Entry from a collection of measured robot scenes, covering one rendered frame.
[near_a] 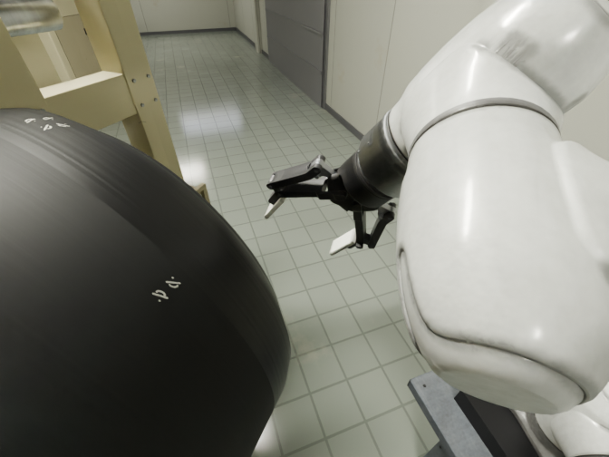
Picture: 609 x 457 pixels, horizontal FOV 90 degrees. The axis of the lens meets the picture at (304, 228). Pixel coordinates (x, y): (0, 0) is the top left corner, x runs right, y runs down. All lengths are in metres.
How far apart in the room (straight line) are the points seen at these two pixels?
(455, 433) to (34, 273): 1.00
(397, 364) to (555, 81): 1.66
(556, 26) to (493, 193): 0.13
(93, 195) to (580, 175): 0.34
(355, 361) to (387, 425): 0.32
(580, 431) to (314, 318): 1.32
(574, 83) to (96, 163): 0.38
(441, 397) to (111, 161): 1.00
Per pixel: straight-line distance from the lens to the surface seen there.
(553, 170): 0.21
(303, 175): 0.41
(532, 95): 0.26
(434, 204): 0.19
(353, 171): 0.37
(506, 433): 1.05
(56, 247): 0.29
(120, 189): 0.32
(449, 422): 1.07
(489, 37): 0.28
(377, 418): 1.71
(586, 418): 0.90
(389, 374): 1.80
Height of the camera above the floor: 1.60
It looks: 41 degrees down
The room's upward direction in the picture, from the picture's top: straight up
